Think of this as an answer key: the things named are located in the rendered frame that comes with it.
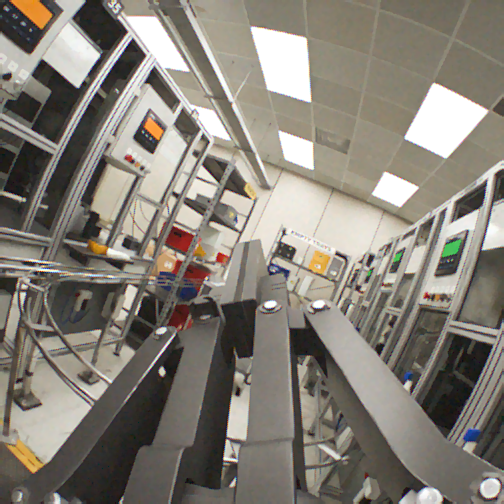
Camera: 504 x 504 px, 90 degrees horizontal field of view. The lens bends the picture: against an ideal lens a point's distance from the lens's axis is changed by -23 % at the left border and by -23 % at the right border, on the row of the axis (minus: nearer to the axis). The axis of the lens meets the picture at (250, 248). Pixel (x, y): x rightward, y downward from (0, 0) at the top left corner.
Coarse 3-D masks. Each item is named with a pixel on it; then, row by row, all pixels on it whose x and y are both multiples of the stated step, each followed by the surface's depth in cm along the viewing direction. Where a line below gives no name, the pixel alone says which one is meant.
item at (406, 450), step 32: (320, 320) 11; (352, 352) 9; (352, 384) 8; (384, 384) 7; (352, 416) 8; (384, 416) 6; (416, 416) 6; (384, 448) 6; (416, 448) 5; (448, 448) 5; (384, 480) 6; (416, 480) 5; (448, 480) 4; (480, 480) 4
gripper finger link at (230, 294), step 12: (240, 252) 18; (240, 264) 16; (228, 276) 15; (240, 276) 15; (228, 288) 14; (228, 300) 13; (228, 312) 13; (240, 312) 13; (228, 324) 13; (240, 324) 13; (240, 336) 14; (240, 348) 14
